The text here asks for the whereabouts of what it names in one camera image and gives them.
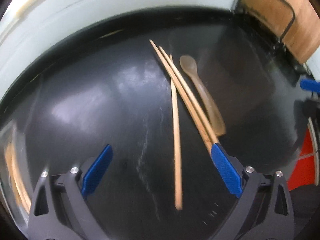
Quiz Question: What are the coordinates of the wooden chopstick long crossing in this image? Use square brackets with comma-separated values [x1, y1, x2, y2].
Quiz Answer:
[149, 39, 213, 156]

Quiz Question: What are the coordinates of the clear plastic tray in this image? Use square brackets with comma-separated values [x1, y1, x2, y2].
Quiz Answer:
[1, 120, 33, 223]

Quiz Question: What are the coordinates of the red stool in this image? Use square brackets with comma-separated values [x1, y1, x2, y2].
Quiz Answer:
[287, 126, 318, 191]

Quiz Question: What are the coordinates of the white cabinet counter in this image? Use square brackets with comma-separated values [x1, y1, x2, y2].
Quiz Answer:
[1, 0, 235, 95]

